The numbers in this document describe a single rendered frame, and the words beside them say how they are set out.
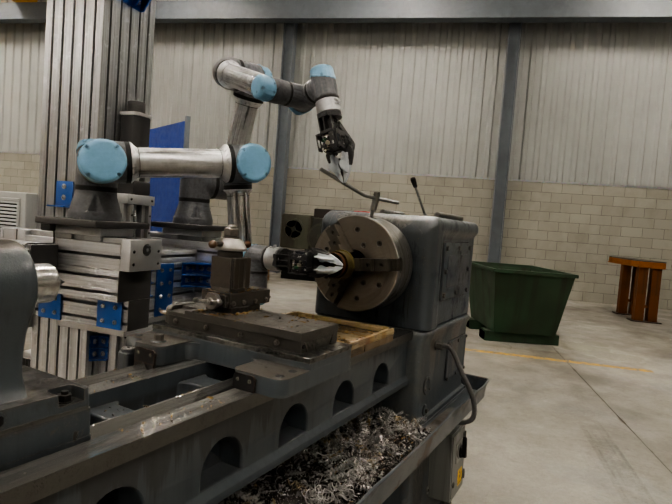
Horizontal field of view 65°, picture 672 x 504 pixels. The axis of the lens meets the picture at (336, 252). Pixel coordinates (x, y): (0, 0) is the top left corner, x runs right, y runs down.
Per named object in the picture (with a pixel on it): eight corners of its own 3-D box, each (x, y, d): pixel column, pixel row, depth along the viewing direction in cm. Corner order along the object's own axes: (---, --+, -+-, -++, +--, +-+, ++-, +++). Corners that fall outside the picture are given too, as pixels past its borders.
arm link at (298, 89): (276, 89, 170) (295, 74, 162) (304, 97, 177) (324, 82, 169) (278, 112, 169) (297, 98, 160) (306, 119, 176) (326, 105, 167)
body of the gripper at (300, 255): (303, 276, 154) (270, 272, 160) (319, 275, 161) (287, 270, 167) (305, 250, 154) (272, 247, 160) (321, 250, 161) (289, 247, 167)
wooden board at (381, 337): (294, 322, 177) (295, 310, 176) (393, 340, 159) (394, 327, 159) (236, 335, 150) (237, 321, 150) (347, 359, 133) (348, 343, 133)
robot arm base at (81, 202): (54, 216, 153) (56, 182, 153) (94, 218, 168) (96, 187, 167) (95, 220, 148) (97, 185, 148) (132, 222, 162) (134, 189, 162)
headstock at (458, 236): (374, 298, 250) (380, 216, 248) (474, 313, 227) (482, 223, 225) (307, 312, 198) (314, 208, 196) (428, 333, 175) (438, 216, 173)
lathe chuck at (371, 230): (316, 292, 188) (337, 206, 184) (395, 322, 174) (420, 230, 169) (302, 294, 180) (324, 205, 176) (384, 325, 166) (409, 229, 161)
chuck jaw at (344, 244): (347, 258, 175) (332, 228, 178) (359, 251, 173) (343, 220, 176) (331, 259, 166) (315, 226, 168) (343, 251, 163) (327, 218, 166)
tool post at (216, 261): (229, 287, 135) (231, 249, 135) (252, 291, 132) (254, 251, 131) (208, 289, 129) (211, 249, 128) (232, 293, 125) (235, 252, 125)
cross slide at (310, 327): (202, 315, 145) (203, 299, 145) (338, 342, 124) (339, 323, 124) (154, 323, 130) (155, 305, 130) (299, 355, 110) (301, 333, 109)
